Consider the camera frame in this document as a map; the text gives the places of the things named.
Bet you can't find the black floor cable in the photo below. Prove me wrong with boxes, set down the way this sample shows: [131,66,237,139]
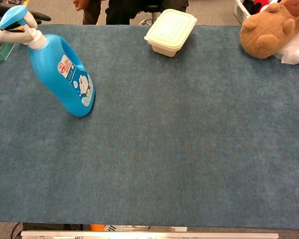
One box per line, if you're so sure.
[11,222,23,239]

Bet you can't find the blue detergent pump bottle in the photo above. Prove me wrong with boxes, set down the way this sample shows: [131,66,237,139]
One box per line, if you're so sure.
[0,5,96,118]

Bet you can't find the blue felt table cloth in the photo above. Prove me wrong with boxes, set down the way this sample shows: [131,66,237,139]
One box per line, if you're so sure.
[0,24,299,230]

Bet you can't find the white storage bin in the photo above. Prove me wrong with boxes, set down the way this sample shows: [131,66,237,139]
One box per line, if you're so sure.
[233,0,252,25]

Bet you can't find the cream plastic lunch box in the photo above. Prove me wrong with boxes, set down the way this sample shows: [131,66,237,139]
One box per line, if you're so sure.
[144,8,198,58]

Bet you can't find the white plastic bag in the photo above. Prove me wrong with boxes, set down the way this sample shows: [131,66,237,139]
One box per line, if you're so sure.
[274,28,299,65]

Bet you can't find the seated person dark clothes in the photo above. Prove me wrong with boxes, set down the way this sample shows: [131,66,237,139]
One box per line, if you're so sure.
[73,0,189,25]

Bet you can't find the brown plush toy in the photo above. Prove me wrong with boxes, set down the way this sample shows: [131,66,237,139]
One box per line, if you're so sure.
[239,0,299,59]

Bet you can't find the red black fabric item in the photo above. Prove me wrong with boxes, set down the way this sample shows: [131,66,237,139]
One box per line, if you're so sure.
[243,0,281,15]

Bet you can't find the aluminium profile rail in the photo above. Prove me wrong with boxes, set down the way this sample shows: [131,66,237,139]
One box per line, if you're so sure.
[20,231,280,239]

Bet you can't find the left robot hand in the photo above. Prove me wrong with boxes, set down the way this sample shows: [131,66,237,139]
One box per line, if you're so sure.
[0,11,52,45]

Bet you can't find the green cardboard box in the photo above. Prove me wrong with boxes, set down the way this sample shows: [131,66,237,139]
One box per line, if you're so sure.
[0,41,17,62]

